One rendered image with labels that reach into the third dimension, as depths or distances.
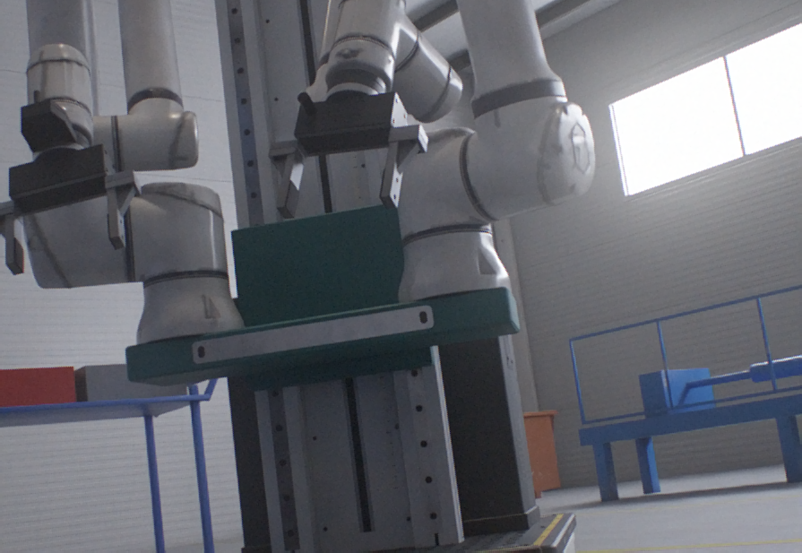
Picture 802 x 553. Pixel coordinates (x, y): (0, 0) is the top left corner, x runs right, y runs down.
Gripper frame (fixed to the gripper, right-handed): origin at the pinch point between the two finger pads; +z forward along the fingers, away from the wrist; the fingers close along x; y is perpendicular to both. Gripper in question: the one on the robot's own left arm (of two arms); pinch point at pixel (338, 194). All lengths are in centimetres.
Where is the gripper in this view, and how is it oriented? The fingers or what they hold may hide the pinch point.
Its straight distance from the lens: 132.0
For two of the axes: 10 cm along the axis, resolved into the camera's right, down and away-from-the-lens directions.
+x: 9.3, -0.7, -3.5
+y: -3.3, -5.2, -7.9
